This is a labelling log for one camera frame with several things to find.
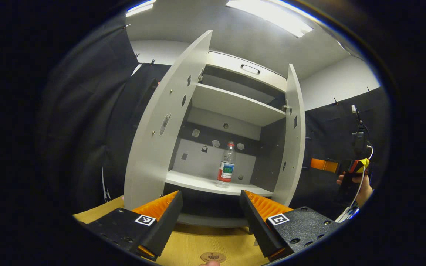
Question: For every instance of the white cabinet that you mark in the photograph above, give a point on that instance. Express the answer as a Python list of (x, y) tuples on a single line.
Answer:
[(205, 159)]

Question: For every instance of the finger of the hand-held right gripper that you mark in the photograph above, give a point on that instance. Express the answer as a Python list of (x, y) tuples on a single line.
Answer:
[(324, 165)]

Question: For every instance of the round wooden coaster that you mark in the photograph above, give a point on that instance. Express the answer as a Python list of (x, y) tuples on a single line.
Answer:
[(213, 256)]

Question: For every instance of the ceiling light panel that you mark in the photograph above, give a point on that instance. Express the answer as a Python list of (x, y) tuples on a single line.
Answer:
[(272, 16), (141, 7)]

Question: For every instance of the black equipment stand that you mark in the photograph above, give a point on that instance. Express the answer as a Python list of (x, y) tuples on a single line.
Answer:
[(359, 140)]

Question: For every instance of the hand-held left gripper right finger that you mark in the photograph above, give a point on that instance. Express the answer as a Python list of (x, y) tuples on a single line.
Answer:
[(257, 221)]

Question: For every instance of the clear plastic bottle red label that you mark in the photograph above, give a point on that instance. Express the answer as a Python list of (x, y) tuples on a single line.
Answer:
[(227, 166)]

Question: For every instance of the white cabinet shelf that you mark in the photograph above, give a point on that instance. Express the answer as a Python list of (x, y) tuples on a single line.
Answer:
[(231, 103), (198, 181)]

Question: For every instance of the white cabinet drawer front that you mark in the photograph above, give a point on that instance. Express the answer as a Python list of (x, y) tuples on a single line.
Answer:
[(227, 66)]

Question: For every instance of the white cabinet door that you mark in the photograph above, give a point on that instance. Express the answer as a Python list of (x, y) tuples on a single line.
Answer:
[(161, 129), (293, 140)]

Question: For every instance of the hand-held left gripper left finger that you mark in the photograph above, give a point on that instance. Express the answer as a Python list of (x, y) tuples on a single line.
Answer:
[(166, 221)]

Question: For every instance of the black backdrop cloth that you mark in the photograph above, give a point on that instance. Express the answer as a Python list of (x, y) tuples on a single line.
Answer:
[(135, 111), (331, 125), (83, 122)]

